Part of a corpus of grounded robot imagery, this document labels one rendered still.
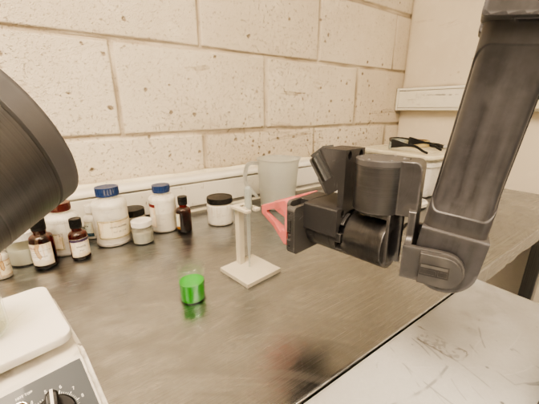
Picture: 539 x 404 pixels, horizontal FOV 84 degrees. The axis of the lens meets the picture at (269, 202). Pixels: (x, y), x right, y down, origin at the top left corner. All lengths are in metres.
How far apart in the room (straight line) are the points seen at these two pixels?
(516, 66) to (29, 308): 0.51
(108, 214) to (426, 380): 0.62
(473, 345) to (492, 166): 0.26
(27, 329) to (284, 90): 0.93
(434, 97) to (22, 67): 1.36
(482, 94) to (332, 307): 0.34
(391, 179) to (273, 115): 0.77
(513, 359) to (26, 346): 0.53
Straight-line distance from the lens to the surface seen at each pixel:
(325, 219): 0.37
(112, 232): 0.74
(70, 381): 0.36
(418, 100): 1.52
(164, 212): 0.76
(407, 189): 0.34
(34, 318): 0.41
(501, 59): 0.32
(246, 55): 1.02
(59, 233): 0.74
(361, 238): 0.36
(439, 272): 0.33
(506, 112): 0.33
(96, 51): 0.87
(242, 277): 0.55
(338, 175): 0.36
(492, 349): 0.51
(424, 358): 0.45
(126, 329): 0.49
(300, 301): 0.50
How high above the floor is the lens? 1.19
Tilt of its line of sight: 17 degrees down
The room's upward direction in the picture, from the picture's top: straight up
